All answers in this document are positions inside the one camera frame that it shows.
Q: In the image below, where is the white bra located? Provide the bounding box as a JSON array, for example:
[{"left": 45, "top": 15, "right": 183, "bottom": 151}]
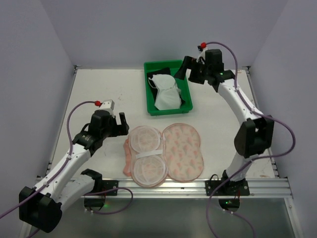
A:
[{"left": 148, "top": 74, "right": 181, "bottom": 111}]

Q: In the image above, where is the black bra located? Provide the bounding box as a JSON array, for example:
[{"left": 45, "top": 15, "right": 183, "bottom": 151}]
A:
[{"left": 146, "top": 67, "right": 184, "bottom": 104}]

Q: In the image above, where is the floral mesh laundry bag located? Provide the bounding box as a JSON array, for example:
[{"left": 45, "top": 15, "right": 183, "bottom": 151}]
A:
[{"left": 123, "top": 123, "right": 204, "bottom": 187}]

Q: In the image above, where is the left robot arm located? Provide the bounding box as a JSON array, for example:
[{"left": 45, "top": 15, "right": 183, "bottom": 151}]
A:
[{"left": 18, "top": 110, "right": 129, "bottom": 233}]

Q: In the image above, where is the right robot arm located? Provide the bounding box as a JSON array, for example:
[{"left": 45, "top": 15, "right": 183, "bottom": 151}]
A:
[{"left": 174, "top": 49, "right": 274, "bottom": 196}]

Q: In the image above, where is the green plastic tray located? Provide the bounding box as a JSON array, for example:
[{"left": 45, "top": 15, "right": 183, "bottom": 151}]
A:
[{"left": 143, "top": 59, "right": 193, "bottom": 116}]

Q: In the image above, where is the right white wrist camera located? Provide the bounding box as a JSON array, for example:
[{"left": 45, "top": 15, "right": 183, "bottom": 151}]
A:
[{"left": 198, "top": 42, "right": 208, "bottom": 59}]

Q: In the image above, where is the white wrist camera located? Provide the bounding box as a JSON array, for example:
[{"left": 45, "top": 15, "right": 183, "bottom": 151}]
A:
[
  {"left": 198, "top": 42, "right": 208, "bottom": 59},
  {"left": 94, "top": 100, "right": 114, "bottom": 111}
]

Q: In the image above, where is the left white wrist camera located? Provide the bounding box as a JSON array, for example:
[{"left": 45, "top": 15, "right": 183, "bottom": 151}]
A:
[{"left": 94, "top": 100, "right": 114, "bottom": 111}]

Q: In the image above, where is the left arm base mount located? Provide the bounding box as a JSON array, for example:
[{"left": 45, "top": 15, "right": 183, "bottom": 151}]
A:
[{"left": 84, "top": 178, "right": 119, "bottom": 211}]

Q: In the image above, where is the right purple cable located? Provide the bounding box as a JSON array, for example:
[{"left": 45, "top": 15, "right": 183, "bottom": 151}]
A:
[{"left": 198, "top": 41, "right": 296, "bottom": 238}]

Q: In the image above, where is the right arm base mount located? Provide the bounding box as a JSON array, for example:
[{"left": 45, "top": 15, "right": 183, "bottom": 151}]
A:
[{"left": 205, "top": 172, "right": 250, "bottom": 212}]

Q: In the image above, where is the aluminium mounting rail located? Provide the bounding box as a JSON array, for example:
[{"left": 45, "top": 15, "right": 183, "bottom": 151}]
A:
[{"left": 37, "top": 177, "right": 293, "bottom": 199}]

